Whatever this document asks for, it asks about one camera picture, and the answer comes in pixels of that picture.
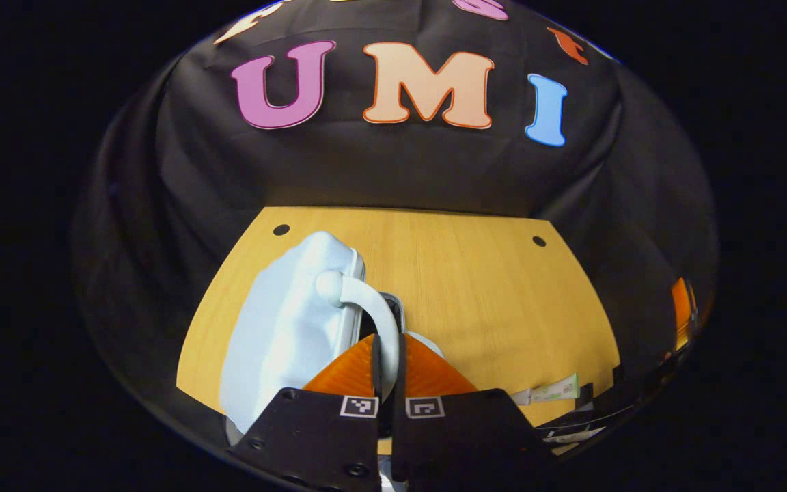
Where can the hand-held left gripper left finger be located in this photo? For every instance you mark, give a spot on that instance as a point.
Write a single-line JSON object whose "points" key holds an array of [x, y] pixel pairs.
{"points": [[376, 376]]}

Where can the light blue suitcase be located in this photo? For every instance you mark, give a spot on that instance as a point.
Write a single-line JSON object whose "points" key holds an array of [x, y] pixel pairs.
{"points": [[284, 328]]}

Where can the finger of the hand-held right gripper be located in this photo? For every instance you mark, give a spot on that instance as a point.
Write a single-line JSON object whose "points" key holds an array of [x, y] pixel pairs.
{"points": [[684, 314]]}

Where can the white green tube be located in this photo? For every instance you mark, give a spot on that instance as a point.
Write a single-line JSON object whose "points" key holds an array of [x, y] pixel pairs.
{"points": [[554, 391]]}

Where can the black backdrop cloth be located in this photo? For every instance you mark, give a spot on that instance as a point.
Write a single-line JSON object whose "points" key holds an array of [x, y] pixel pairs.
{"points": [[366, 171]]}

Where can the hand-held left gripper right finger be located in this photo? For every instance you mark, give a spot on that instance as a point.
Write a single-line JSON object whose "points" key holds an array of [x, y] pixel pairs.
{"points": [[399, 376]]}

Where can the black white tube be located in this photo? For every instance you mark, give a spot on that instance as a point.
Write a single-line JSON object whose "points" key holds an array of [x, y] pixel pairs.
{"points": [[574, 434]]}

